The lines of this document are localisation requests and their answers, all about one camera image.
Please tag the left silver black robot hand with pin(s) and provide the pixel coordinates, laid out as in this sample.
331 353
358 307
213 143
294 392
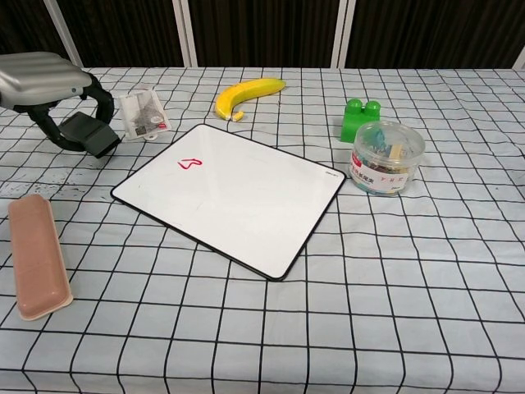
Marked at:
37 78

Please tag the dark grey rectangular block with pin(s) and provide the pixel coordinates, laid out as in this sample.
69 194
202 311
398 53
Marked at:
92 137

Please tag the clear plastic packet with card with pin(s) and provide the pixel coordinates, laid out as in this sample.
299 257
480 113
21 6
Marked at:
141 113

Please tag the pink pencil case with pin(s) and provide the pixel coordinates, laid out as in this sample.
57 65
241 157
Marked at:
37 262

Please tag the yellow toy banana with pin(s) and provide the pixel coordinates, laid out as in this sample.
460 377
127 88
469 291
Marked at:
242 92

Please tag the white board with black rim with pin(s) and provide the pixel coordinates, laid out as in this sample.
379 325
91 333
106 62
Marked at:
229 197

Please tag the green toy building block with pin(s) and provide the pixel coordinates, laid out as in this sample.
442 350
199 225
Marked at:
354 123

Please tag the clear jar of coloured clips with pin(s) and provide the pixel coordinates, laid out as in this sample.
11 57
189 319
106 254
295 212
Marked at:
385 164

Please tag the pale blue checked tablecloth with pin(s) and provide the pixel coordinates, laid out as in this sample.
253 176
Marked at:
369 287

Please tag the white partition frame post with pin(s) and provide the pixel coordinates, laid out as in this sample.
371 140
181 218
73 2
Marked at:
520 59
65 37
184 33
342 33

